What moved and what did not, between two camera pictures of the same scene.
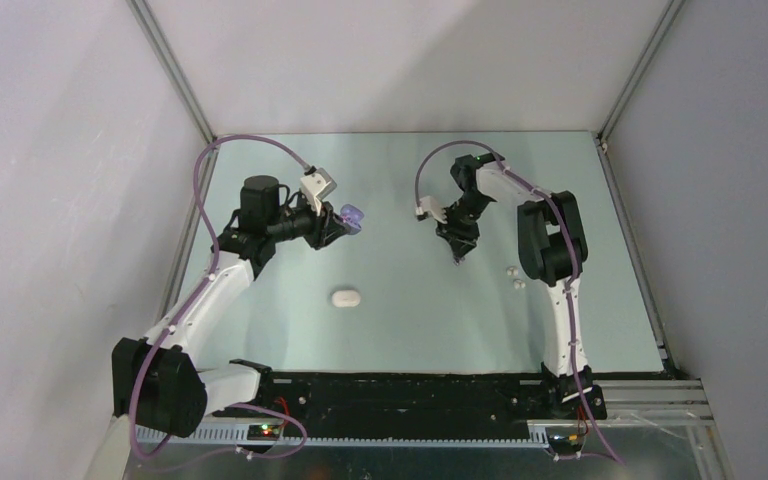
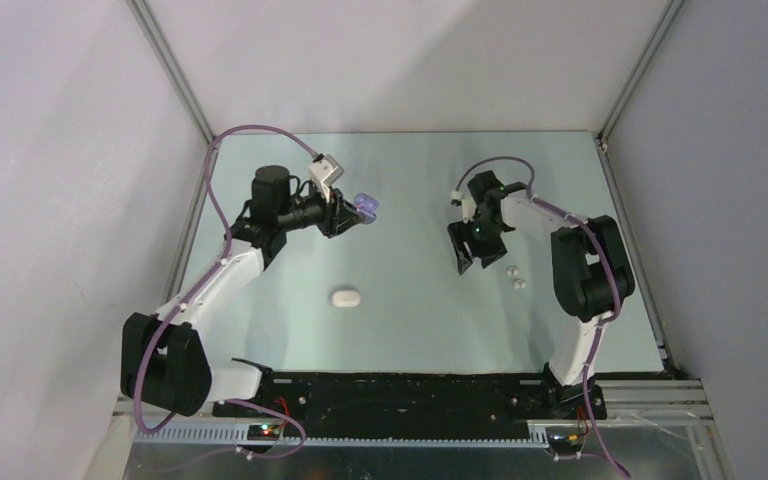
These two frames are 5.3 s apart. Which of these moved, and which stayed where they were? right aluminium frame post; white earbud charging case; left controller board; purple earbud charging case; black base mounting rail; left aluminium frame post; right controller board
Moved: purple earbud charging case
Stayed: black base mounting rail; right controller board; right aluminium frame post; white earbud charging case; left aluminium frame post; left controller board
